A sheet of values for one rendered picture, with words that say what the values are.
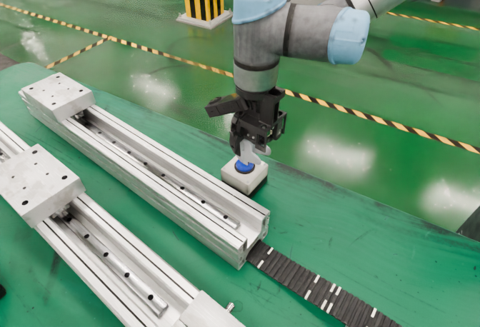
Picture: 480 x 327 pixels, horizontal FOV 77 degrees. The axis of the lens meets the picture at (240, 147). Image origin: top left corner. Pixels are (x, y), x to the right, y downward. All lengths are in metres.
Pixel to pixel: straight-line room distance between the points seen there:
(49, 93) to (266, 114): 0.61
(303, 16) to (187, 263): 0.48
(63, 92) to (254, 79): 0.58
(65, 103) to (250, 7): 0.58
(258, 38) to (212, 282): 0.43
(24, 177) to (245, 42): 0.49
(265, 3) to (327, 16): 0.09
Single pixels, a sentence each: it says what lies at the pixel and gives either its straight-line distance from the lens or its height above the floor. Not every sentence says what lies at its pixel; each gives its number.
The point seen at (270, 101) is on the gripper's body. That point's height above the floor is 1.06.
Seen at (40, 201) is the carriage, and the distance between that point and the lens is 0.66.
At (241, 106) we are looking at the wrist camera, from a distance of 0.55.
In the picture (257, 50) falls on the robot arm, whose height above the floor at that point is 1.15.
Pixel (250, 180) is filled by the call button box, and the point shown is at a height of 0.84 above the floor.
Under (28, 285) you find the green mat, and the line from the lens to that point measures 0.73.
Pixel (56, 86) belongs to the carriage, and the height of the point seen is 0.90.
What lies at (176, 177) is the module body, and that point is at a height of 0.82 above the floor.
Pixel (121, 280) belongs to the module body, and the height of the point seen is 0.82.
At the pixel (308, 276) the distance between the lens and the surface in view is 0.62.
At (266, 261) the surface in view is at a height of 0.79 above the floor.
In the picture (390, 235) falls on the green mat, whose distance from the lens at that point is 0.73.
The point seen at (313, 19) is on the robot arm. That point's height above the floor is 1.19.
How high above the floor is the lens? 1.35
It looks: 43 degrees down
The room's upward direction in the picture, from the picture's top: straight up
